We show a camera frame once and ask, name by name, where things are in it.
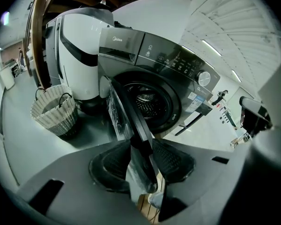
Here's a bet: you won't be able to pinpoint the woven laundry basket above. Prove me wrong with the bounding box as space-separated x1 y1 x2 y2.
30 84 79 141

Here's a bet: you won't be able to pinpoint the white and black appliance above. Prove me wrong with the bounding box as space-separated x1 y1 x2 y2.
44 7 116 102

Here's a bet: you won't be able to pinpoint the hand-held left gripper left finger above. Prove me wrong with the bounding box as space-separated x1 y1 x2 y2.
88 139 132 195

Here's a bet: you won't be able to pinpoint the person's blue jeans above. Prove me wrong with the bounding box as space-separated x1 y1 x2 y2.
148 191 165 210

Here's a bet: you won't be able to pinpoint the dark washing machine door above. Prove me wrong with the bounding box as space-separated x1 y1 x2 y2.
106 75 161 195

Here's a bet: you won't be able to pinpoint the white panel with black dots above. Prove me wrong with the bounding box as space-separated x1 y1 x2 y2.
218 106 237 129

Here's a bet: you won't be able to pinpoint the dark grey washing machine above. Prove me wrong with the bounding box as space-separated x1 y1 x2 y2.
97 27 222 136

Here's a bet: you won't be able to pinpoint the white bin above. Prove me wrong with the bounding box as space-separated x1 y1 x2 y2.
0 65 16 90

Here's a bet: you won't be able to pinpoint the ceiling tube light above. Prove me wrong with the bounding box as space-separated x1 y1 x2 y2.
200 39 222 56
231 69 242 83

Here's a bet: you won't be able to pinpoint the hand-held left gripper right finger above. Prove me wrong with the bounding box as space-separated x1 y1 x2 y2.
152 138 197 183

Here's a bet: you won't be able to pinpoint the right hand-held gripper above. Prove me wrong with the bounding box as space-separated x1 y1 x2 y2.
238 63 281 140

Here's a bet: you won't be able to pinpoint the silver control knob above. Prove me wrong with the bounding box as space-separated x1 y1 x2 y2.
197 70 212 87

